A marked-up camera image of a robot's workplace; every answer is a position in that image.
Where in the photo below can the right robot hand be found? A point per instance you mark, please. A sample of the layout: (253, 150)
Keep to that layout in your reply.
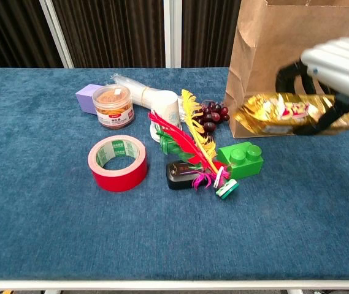
(343, 67)

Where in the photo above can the yellow snack packet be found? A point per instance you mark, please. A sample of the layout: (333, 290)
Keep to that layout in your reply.
(272, 113)

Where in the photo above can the green toy brick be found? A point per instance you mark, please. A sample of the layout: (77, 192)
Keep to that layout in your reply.
(241, 165)

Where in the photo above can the red yellow feather toy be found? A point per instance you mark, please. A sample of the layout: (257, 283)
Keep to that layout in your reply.
(189, 147)

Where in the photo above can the brown paper carrier bag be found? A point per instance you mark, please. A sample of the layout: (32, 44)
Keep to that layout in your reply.
(269, 46)

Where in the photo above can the white paper cup stack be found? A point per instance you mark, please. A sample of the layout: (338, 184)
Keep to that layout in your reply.
(165, 107)

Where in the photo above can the black pleated curtain panel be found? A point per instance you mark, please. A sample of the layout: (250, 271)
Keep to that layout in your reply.
(116, 30)
(8, 30)
(208, 30)

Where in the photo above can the dark red grape bunch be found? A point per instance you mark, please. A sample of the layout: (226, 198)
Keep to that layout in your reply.
(209, 118)

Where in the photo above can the black car key fob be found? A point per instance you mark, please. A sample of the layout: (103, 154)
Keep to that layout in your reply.
(177, 179)

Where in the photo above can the bundle of clear straws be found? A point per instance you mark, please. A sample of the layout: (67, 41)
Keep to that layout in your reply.
(137, 92)

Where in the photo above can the clear jar of rubber bands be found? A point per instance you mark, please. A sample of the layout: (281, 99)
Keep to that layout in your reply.
(114, 113)

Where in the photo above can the red tape roll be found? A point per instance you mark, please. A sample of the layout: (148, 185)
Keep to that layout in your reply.
(119, 180)

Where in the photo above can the purple cube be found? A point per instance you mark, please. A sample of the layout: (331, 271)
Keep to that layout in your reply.
(83, 98)

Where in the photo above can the blue table cover cloth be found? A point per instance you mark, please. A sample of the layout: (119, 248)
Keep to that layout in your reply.
(39, 183)

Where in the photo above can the white partition post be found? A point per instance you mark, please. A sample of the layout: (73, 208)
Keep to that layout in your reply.
(172, 30)
(56, 33)

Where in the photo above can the white table frame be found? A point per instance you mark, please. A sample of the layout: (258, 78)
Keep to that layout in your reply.
(162, 284)

